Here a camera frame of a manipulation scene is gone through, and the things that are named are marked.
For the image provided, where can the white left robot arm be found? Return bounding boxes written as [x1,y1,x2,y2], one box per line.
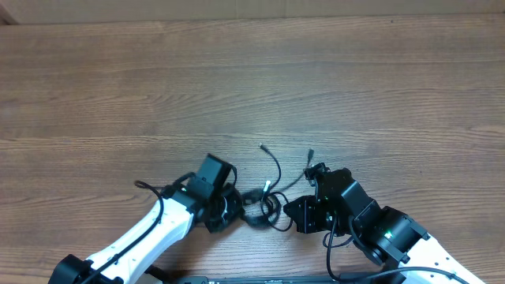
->
[48,183,243,284]

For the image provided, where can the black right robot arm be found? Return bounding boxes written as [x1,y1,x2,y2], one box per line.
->
[283,163,481,283]

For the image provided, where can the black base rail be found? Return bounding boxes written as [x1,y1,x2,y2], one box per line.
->
[145,266,407,284]

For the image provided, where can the black cable bundle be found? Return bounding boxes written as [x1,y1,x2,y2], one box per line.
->
[241,143,316,233]

